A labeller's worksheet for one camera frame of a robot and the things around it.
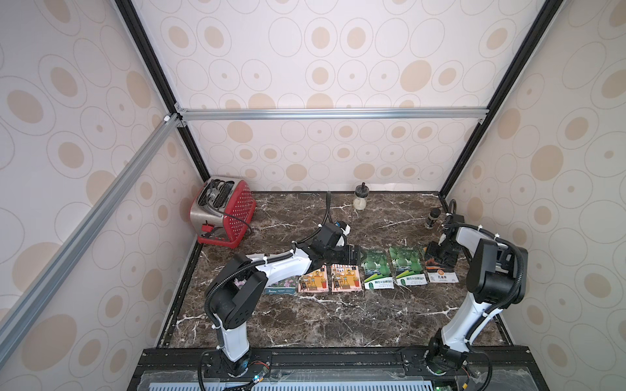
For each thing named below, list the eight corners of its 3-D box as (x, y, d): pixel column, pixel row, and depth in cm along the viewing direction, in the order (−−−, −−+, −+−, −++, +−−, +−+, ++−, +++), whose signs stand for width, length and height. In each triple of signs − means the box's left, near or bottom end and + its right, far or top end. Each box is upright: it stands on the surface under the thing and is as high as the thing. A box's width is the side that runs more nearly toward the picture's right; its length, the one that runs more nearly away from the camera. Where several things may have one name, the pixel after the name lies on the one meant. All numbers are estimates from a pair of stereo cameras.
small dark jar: (425, 229, 109) (433, 215, 101) (422, 222, 112) (430, 208, 104) (433, 229, 109) (442, 215, 101) (430, 222, 112) (439, 208, 104)
